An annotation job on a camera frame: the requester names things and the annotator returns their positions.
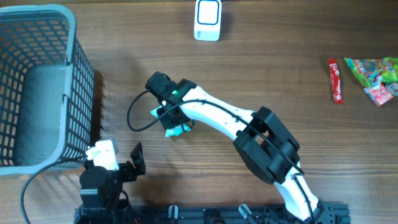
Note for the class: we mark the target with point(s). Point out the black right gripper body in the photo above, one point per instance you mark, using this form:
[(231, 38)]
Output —
[(168, 120)]

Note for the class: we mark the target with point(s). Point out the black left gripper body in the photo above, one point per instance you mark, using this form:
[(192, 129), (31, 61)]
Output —
[(126, 172)]

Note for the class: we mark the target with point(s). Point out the teal tissue packet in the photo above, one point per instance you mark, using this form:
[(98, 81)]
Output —
[(183, 128)]

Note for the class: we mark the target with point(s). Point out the red Nescafe stick sachet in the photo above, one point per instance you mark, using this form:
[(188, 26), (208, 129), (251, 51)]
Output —
[(335, 82)]

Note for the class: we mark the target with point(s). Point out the Haribo gummy candy bag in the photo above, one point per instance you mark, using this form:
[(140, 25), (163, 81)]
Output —
[(367, 71)]

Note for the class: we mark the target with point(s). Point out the red white snack packet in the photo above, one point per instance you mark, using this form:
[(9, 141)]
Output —
[(378, 93)]

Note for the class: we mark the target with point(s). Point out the green lid small jar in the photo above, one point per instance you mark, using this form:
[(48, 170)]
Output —
[(392, 88)]

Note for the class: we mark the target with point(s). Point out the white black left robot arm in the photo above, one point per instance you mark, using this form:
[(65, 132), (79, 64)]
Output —
[(102, 194)]

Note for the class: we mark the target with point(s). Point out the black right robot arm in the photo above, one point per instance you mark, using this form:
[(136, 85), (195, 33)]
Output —
[(265, 145)]

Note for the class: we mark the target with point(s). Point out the white barcode scanner box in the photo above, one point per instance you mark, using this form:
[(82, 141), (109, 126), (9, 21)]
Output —
[(207, 20)]

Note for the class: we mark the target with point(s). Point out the grey plastic lattice basket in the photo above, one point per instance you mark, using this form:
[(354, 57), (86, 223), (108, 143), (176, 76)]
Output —
[(47, 90)]

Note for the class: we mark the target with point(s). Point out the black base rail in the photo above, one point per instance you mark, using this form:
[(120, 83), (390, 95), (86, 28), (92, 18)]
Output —
[(267, 214)]

